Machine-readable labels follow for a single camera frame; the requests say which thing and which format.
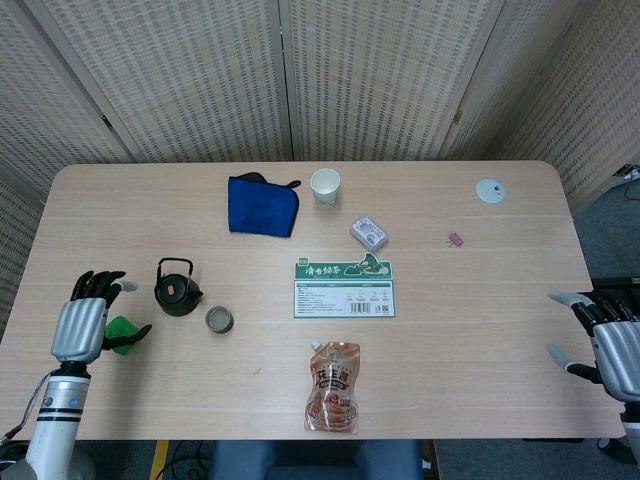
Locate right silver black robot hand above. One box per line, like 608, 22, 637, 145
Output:
547, 291, 640, 401

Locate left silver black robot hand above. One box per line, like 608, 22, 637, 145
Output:
49, 270, 153, 362

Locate black cast iron teapot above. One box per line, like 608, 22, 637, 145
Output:
153, 257, 205, 318

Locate dark green teacup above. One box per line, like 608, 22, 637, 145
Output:
204, 305, 236, 335

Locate green tea label card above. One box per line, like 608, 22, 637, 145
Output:
292, 252, 397, 320

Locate white paper cup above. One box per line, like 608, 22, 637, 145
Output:
309, 168, 341, 209

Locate green plastic piece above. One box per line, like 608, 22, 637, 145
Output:
104, 314, 144, 356

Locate black stand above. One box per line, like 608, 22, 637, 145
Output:
592, 276, 640, 301

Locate white round disc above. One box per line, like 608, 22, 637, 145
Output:
475, 178, 508, 205

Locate blue folded cloth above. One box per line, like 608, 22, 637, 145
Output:
227, 172, 303, 239

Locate peanut butter spout pouch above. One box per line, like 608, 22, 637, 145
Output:
302, 338, 362, 435

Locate blue robot torso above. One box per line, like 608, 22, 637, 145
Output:
208, 439, 422, 480

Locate clear box purple contents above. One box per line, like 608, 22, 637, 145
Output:
348, 215, 390, 253

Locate woven bamboo folding screen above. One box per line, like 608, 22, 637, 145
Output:
0, 0, 640, 341

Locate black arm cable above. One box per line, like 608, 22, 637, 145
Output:
0, 372, 49, 446

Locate cables and tripod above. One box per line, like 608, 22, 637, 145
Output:
612, 162, 640, 201

